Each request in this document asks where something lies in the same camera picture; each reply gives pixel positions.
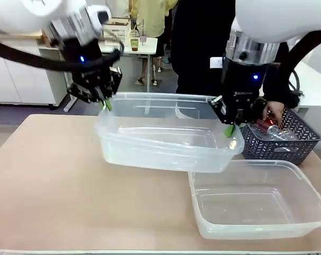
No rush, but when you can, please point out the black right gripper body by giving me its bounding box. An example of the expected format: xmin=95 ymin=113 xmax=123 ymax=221
xmin=221 ymin=57 xmax=269 ymax=126

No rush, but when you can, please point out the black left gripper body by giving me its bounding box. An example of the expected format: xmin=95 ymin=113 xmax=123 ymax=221
xmin=50 ymin=37 xmax=116 ymax=103

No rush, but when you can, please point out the clear plastic bottle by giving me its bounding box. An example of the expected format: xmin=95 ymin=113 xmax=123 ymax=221
xmin=249 ymin=127 xmax=301 ymax=149

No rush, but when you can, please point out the dark grey woven basket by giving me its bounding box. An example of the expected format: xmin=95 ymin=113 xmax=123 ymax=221
xmin=240 ymin=107 xmax=321 ymax=167

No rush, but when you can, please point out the clear plastic bin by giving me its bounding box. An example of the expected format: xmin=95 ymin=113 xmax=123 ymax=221
xmin=187 ymin=159 xmax=321 ymax=240
xmin=94 ymin=91 xmax=245 ymax=174

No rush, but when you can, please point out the person's black-sleeved left forearm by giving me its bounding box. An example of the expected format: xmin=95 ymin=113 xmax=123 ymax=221
xmin=261 ymin=41 xmax=302 ymax=109

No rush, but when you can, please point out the person's left hand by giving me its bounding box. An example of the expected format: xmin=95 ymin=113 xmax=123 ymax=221
xmin=261 ymin=100 xmax=286 ymax=128

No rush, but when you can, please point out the white folding table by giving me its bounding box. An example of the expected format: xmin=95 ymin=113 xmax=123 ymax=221
xmin=98 ymin=36 xmax=159 ymax=93

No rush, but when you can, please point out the plastic cup with drink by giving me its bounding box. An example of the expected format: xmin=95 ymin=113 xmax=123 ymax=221
xmin=130 ymin=25 xmax=140 ymax=52

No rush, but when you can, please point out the cardboard box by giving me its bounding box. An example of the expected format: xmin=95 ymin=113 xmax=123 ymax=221
xmin=102 ymin=17 xmax=131 ymax=46

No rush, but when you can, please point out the clear cup with straw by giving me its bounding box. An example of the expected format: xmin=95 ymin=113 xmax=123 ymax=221
xmin=139 ymin=20 xmax=148 ymax=45

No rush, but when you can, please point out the person in black clothes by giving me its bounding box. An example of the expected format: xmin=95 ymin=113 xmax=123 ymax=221
xmin=170 ymin=0 xmax=291 ymax=99

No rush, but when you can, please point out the white side table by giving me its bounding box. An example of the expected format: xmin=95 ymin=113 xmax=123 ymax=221
xmin=289 ymin=59 xmax=321 ymax=110

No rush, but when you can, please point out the person in yellow shirt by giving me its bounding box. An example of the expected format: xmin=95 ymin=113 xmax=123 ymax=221
xmin=130 ymin=0 xmax=180 ymax=86

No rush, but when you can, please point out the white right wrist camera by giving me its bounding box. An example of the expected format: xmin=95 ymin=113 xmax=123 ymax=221
xmin=209 ymin=56 xmax=225 ymax=69

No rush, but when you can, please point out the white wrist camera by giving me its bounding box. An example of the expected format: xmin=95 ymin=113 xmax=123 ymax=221
xmin=209 ymin=56 xmax=225 ymax=69
xmin=95 ymin=5 xmax=112 ymax=32

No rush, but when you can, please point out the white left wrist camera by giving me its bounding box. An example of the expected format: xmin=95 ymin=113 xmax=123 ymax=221
xmin=95 ymin=5 xmax=112 ymax=32

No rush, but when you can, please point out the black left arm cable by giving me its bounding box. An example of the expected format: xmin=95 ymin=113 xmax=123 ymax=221
xmin=0 ymin=38 xmax=122 ymax=73

